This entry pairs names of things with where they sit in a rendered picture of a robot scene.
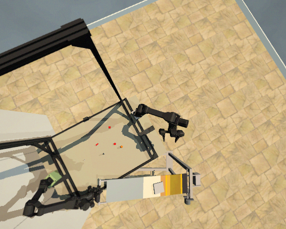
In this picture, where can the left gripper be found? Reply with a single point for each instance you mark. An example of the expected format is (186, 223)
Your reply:
(163, 131)

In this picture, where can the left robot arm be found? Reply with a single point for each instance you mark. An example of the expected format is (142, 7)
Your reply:
(170, 117)

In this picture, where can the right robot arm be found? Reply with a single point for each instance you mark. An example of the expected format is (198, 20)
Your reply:
(69, 203)

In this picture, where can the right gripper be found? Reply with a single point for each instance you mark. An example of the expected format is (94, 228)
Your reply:
(95, 194)

